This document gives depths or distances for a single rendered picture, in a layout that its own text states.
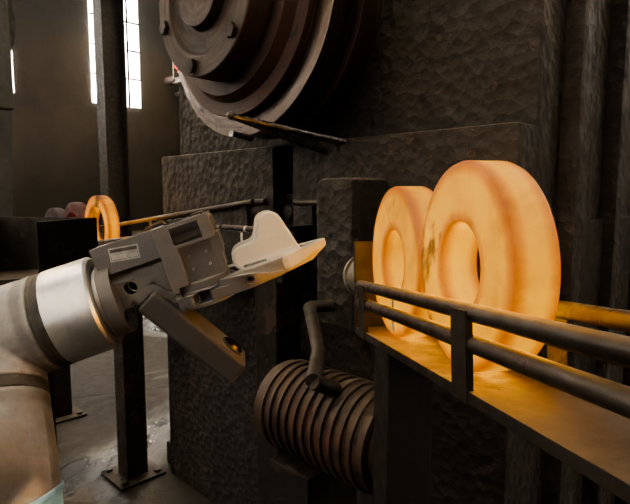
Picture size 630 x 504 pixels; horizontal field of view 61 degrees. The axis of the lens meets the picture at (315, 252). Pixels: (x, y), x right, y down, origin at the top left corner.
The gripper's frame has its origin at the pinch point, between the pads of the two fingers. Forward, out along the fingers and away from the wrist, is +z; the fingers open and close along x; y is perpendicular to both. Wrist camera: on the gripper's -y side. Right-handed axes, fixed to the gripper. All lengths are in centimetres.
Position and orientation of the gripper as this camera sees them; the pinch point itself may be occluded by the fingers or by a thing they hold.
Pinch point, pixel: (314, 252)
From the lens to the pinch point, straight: 53.0
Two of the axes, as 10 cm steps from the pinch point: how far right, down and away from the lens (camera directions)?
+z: 9.4, -3.2, 1.3
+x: -1.7, -1.1, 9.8
